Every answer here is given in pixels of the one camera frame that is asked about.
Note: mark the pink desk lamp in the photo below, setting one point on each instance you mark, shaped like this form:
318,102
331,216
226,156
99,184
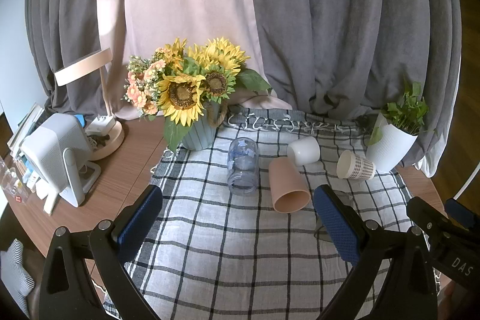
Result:
84,65

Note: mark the stack of books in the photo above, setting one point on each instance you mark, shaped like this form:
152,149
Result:
26,127

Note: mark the white plant pot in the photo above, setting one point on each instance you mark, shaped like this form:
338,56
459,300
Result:
390,145

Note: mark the sunflower bouquet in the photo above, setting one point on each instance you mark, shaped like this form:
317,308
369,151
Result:
183,95

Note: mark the green leafy plant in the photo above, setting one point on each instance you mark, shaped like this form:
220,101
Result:
408,110

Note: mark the pink cup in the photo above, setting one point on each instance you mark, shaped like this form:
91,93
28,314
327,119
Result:
287,181

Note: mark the checked tablecloth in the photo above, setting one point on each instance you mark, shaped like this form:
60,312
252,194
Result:
225,248

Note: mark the blue-grey ribbed vase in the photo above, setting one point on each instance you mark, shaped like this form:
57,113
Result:
198,137

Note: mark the clear plastic box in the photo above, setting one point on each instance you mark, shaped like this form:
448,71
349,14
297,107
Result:
11,181

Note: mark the white desk appliance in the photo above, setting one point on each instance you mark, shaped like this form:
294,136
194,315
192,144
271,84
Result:
48,147

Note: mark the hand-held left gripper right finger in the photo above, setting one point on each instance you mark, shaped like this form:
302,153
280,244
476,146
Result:
337,226

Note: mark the clear glass cup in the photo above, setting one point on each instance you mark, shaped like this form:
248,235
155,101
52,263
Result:
344,197

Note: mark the striped cloth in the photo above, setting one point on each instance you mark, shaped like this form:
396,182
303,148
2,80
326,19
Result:
17,275

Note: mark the white cup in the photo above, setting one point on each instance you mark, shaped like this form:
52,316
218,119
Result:
304,151

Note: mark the checked paper cup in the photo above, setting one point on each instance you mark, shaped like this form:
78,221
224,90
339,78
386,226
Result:
356,166

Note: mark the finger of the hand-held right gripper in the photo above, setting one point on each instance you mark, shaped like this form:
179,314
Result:
425,213
461,213

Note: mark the white charger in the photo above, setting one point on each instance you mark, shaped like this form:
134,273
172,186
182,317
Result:
100,125

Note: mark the grey curtain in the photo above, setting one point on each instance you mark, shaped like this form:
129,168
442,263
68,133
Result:
63,24
337,24

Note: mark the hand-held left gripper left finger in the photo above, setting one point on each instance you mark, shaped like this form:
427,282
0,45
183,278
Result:
137,226

